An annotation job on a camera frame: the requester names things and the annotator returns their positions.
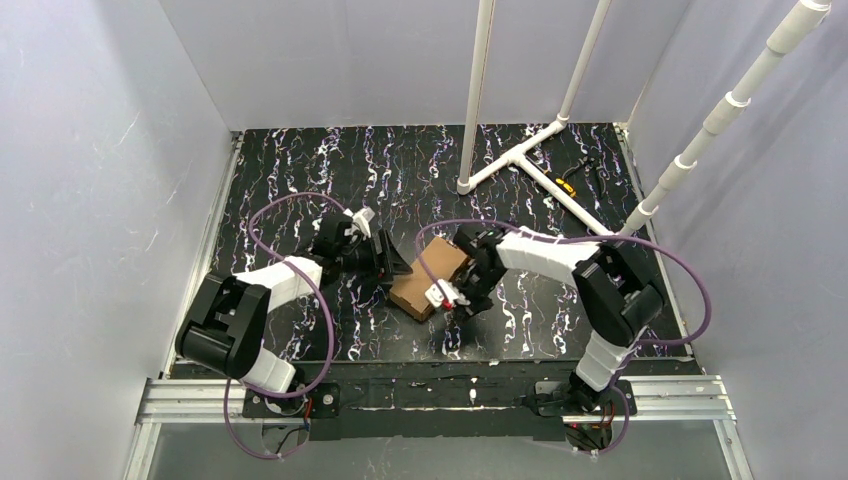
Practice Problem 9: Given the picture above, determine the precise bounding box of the brown cardboard box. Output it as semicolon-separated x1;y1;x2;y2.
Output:
389;237;469;323

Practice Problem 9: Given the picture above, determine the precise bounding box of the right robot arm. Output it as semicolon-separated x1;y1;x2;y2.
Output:
450;226;667;412

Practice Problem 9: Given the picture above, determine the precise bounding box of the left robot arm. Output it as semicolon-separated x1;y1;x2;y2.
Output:
174;208;412;399

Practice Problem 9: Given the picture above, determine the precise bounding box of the yellow black small tool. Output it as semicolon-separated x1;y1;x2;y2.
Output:
555;178;577;198

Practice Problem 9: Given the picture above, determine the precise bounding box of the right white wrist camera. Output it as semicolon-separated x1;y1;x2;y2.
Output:
424;279;470;310

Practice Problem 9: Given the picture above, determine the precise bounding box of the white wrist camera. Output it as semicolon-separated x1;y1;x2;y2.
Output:
344;207;375;239
424;279;470;310

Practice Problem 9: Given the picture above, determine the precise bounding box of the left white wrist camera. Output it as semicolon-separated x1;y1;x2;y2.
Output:
344;207;375;239

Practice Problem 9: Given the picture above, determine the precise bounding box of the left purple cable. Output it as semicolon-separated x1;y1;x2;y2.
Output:
223;192;352;462

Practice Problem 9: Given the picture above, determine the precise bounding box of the purple cable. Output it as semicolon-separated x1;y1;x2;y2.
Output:
413;219;713;458
223;192;352;462

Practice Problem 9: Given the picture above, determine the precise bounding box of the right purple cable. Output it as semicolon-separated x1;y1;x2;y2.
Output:
413;219;713;458

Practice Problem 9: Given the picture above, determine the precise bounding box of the aluminium rail frame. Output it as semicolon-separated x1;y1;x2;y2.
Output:
127;126;749;479

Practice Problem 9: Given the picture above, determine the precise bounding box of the white PVC pipe frame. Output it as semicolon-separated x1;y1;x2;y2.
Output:
457;0;833;238

